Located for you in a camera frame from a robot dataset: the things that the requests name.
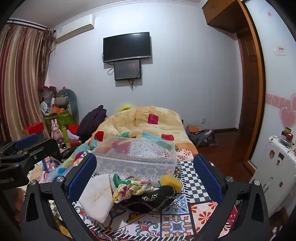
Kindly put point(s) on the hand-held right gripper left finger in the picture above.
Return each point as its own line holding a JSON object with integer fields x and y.
{"x": 82, "y": 177}

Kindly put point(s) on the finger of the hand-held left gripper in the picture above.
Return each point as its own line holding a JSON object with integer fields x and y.
{"x": 47, "y": 148}
{"x": 26, "y": 141}

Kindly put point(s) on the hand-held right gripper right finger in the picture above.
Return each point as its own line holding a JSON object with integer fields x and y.
{"x": 208, "y": 179}

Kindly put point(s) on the white cloth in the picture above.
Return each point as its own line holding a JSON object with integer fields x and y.
{"x": 97, "y": 197}

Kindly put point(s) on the yellow cloth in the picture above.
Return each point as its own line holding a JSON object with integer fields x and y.
{"x": 171, "y": 181}

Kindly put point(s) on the floral scarf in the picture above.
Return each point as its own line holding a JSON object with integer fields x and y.
{"x": 136, "y": 187}

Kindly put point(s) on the clear plastic storage box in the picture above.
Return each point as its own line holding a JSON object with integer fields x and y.
{"x": 138, "y": 165}

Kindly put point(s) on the black patterned cloth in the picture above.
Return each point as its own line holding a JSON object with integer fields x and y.
{"x": 152, "y": 200}

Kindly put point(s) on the person's left hand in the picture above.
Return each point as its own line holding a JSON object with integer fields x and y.
{"x": 19, "y": 200}

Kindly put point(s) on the red box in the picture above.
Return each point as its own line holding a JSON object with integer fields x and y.
{"x": 34, "y": 128}

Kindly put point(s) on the pink rabbit toy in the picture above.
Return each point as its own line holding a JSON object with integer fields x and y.
{"x": 56, "y": 129}

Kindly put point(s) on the green bottle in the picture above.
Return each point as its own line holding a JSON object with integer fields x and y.
{"x": 64, "y": 134}

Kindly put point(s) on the red cloth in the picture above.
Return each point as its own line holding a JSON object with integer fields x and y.
{"x": 74, "y": 128}

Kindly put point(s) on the green gift box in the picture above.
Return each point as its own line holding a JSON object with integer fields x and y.
{"x": 64, "y": 118}

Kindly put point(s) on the patterned bed sheet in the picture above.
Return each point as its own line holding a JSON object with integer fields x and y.
{"x": 185, "y": 208}

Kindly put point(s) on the dark bag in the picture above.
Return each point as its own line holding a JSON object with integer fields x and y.
{"x": 204, "y": 139}

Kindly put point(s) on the dark purple jacket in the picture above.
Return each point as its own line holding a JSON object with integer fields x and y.
{"x": 91, "y": 122}

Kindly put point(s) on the grey plush toy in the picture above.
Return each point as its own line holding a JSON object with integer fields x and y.
{"x": 66, "y": 99}

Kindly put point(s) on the orange book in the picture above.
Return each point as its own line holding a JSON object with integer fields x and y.
{"x": 194, "y": 129}

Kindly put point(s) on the striped red curtain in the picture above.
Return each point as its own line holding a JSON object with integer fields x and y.
{"x": 20, "y": 81}

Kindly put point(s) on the white cabinet with stickers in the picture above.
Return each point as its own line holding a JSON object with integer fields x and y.
{"x": 275, "y": 173}

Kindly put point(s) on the yellow patchwork blanket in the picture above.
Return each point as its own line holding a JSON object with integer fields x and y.
{"x": 138, "y": 120}

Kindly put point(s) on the yellow-green plush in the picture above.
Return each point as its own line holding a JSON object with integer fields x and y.
{"x": 124, "y": 108}

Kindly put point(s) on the small red jar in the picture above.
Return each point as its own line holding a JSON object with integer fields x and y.
{"x": 289, "y": 136}

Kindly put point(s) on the wooden door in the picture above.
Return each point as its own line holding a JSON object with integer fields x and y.
{"x": 244, "y": 88}

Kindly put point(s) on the small black monitor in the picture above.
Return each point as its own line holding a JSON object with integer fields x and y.
{"x": 127, "y": 70}

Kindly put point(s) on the white air conditioner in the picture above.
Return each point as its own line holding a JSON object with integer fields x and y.
{"x": 74, "y": 27}

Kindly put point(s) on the wooden overhead cabinet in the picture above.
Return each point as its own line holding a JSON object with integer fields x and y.
{"x": 222, "y": 14}

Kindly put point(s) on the white wall outlet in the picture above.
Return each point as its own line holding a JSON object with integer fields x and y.
{"x": 202, "y": 120}

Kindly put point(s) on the pink heart wall sticker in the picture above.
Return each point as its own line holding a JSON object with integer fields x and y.
{"x": 288, "y": 117}

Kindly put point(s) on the black wall television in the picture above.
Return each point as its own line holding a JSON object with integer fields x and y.
{"x": 127, "y": 47}

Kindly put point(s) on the white wall switch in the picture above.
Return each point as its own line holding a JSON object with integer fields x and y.
{"x": 281, "y": 50}

